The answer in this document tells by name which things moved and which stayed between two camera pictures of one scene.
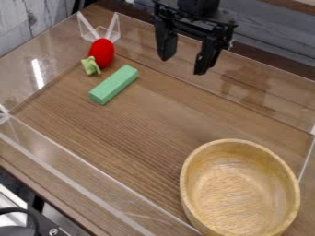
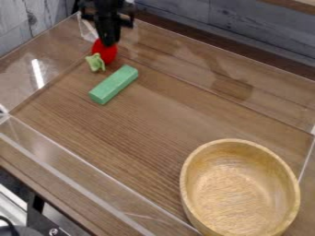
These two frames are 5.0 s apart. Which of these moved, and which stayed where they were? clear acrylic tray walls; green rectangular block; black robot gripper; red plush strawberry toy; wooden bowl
Moved: black robot gripper; red plush strawberry toy
Stayed: green rectangular block; wooden bowl; clear acrylic tray walls
